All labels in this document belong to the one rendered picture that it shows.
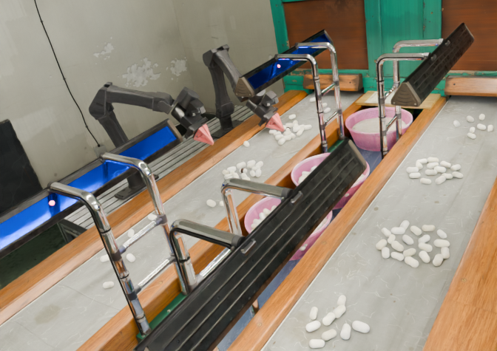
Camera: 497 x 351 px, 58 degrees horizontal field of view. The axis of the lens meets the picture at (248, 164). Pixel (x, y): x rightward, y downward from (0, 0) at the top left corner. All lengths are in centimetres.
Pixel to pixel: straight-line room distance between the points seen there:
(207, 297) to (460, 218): 89
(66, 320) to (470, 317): 97
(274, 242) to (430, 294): 50
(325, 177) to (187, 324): 40
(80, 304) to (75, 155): 240
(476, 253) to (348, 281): 31
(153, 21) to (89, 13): 59
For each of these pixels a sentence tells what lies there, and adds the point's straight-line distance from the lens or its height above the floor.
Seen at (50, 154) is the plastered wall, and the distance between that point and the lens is 357.
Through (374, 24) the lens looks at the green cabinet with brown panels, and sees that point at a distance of 215.
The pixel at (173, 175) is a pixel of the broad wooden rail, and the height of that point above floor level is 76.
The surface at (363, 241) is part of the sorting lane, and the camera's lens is 129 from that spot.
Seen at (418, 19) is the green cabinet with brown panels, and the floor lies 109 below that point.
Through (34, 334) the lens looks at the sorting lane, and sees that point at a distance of 135.
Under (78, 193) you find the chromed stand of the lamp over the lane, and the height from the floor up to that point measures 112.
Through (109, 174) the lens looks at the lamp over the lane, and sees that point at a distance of 118.
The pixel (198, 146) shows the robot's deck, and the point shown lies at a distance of 221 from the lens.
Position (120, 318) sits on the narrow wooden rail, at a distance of 121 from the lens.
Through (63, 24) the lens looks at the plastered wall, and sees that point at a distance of 358.
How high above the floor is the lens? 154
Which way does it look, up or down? 27 degrees down
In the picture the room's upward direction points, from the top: 12 degrees counter-clockwise
